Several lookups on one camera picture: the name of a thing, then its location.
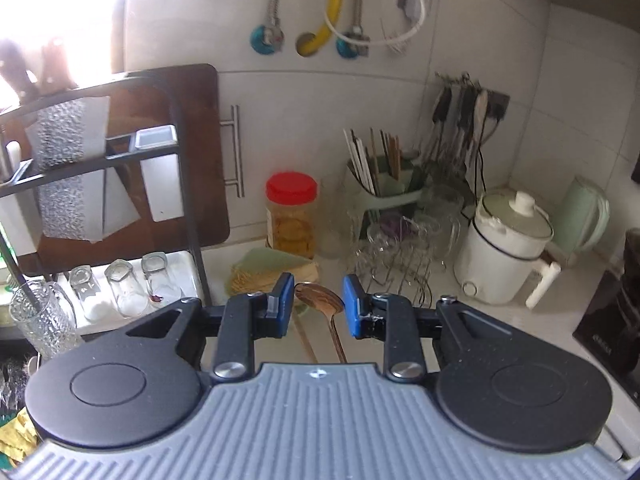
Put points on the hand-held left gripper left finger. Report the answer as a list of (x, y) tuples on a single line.
[(286, 295)]

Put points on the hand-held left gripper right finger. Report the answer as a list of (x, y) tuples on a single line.
[(354, 310)]

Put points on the copper spoon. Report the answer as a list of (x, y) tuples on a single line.
[(320, 297)]

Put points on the bundle of dried yellow strips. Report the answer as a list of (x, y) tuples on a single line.
[(250, 277)]

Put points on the green plastic basket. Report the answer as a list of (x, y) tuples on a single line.
[(265, 259)]

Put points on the crystal goblet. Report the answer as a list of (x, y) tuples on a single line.
[(425, 230), (385, 245)]

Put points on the red-lid plastic jar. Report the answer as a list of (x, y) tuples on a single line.
[(291, 215)]

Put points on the purple lid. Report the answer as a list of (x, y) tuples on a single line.
[(392, 225)]

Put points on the row of upturned glasses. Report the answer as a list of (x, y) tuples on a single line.
[(185, 280)]

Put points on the green chopstick holder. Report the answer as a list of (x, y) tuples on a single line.
[(395, 195)]

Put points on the clear drinking glass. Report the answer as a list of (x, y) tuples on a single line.
[(85, 292), (160, 280), (122, 287)]

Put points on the black metal kitchen rack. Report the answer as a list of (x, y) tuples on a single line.
[(189, 210)]

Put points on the clear glass jug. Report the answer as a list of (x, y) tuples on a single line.
[(447, 200)]

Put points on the bunch of assorted chopsticks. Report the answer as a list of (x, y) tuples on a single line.
[(357, 157)]

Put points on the dark wooden cutting board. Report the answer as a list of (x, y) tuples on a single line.
[(205, 160)]

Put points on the white electric cooking pot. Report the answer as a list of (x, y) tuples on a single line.
[(505, 255)]

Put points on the white rack holder box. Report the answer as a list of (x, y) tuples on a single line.
[(160, 175)]

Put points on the plain steel cleaver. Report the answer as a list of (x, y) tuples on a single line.
[(120, 200)]

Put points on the row of hanging kitchen tools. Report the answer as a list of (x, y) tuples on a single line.
[(455, 120)]

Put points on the tall textured glass mug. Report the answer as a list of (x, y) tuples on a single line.
[(42, 317)]

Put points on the green electric kettle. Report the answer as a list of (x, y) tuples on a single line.
[(582, 215)]

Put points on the hammered steel cleaver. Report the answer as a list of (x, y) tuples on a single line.
[(62, 170)]

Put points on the black induction cooker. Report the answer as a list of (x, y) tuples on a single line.
[(610, 330)]

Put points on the white cutlery cup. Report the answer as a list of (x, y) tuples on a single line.
[(15, 220)]

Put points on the black pot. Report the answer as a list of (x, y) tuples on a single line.
[(632, 250)]

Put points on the yellow cloth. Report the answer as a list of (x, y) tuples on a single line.
[(12, 435)]

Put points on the window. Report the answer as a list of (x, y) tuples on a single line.
[(50, 0)]

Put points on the black wall socket strip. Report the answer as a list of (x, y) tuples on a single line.
[(497, 105)]

